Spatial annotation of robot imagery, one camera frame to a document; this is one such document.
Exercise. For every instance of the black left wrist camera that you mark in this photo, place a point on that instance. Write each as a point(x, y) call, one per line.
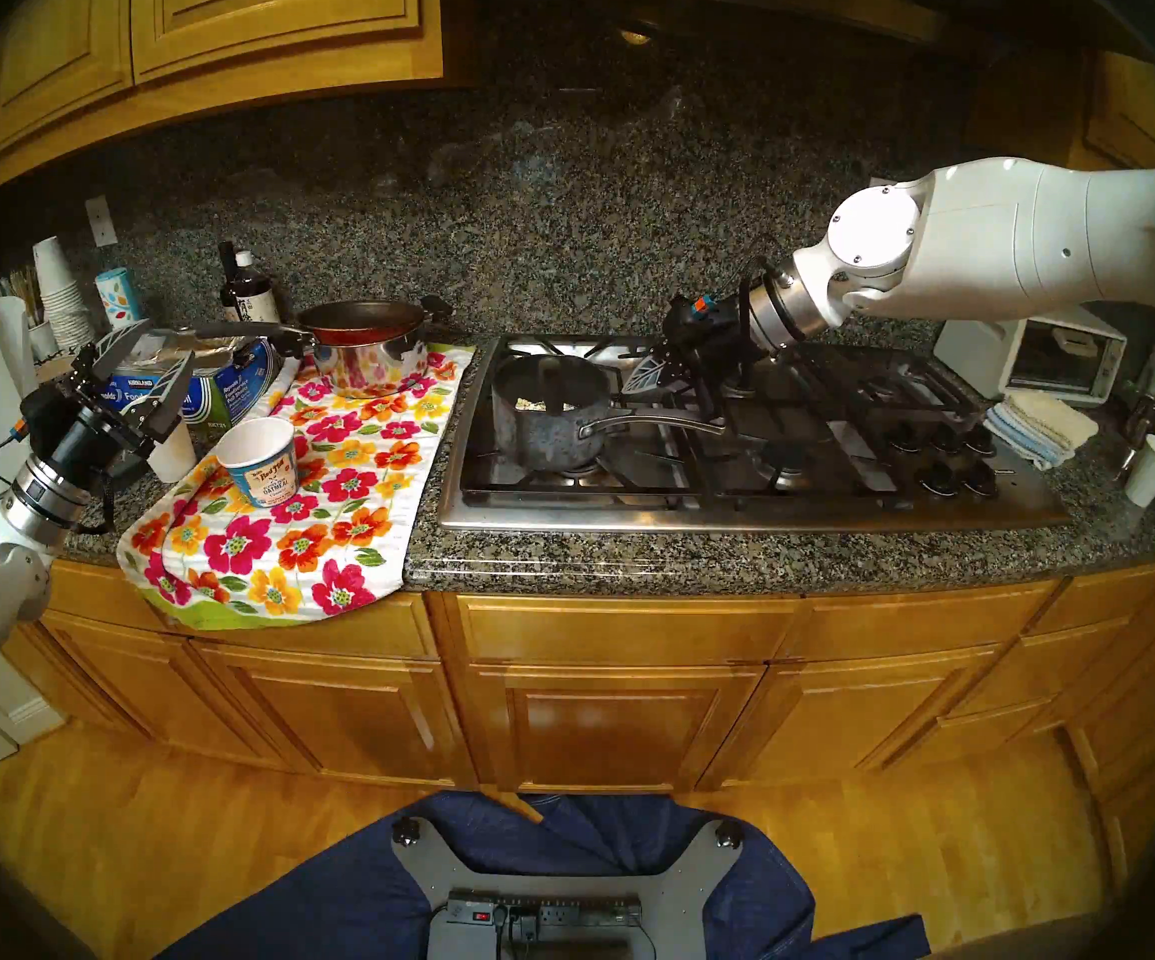
point(48, 410)

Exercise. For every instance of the white wall switch plate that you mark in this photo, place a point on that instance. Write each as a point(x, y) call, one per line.
point(100, 222)

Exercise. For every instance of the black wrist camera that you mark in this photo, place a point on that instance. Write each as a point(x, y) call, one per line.
point(48, 410)
point(692, 313)

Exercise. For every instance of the black cooktop knob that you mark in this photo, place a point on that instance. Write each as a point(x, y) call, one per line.
point(978, 481)
point(902, 437)
point(982, 439)
point(946, 439)
point(936, 481)

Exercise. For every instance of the dark bottle white label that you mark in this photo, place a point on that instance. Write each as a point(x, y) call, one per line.
point(256, 298)

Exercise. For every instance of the dark blue cloth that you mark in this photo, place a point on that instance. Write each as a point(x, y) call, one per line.
point(338, 898)

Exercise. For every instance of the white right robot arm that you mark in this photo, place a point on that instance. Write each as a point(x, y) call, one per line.
point(1008, 238)

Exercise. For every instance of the oats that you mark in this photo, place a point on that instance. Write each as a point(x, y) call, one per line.
point(530, 405)

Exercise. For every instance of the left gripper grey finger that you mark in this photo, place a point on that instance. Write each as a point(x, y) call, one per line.
point(118, 353)
point(168, 403)

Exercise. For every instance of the small white cup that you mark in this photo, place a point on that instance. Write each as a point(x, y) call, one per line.
point(44, 340)

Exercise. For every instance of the stack of white cups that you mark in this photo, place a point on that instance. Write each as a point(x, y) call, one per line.
point(58, 288)

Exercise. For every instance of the floral kitchen towel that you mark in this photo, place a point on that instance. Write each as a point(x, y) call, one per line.
point(338, 568)

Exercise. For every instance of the white cup coloured drops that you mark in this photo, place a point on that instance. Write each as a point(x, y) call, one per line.
point(120, 303)

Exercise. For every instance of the blue striped folded dishcloth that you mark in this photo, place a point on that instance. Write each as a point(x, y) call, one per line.
point(1028, 440)

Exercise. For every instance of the dark speckled saucepan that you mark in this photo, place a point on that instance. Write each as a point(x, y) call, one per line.
point(538, 438)

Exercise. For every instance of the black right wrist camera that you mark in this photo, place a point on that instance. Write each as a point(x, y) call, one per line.
point(692, 313)

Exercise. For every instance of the steel pot red inside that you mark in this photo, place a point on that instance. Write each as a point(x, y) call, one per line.
point(372, 363)

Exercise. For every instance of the white countertop appliance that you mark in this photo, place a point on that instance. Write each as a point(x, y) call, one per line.
point(1058, 358)

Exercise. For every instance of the wooden upper cabinet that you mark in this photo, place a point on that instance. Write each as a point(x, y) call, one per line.
point(1138, 118)
point(278, 8)

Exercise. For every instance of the blue foil roll box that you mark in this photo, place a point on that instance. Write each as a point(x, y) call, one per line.
point(238, 388)

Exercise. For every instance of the grey power strip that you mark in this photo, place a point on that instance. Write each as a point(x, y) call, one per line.
point(568, 911)

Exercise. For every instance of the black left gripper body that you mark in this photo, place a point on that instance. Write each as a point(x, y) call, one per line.
point(112, 428)

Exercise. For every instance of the cream folded dishcloth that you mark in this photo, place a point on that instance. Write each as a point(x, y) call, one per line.
point(1058, 416)

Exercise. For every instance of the stainless steel gas cooktop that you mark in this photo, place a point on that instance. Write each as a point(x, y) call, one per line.
point(548, 513)

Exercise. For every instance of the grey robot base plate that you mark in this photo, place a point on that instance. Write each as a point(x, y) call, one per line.
point(438, 868)

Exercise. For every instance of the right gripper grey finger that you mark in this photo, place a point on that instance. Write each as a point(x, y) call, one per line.
point(658, 375)
point(710, 400)

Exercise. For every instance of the wooden base cabinets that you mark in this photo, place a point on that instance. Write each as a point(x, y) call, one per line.
point(608, 728)

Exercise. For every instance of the plain white paper cup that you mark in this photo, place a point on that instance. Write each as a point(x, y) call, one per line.
point(178, 460)
point(1152, 471)

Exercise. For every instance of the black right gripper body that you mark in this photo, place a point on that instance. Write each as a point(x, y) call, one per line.
point(732, 353)

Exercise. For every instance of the blue oatmeal paper cup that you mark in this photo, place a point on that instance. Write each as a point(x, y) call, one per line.
point(262, 473)

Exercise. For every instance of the wooden stir sticks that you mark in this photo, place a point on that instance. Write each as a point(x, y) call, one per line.
point(26, 298)

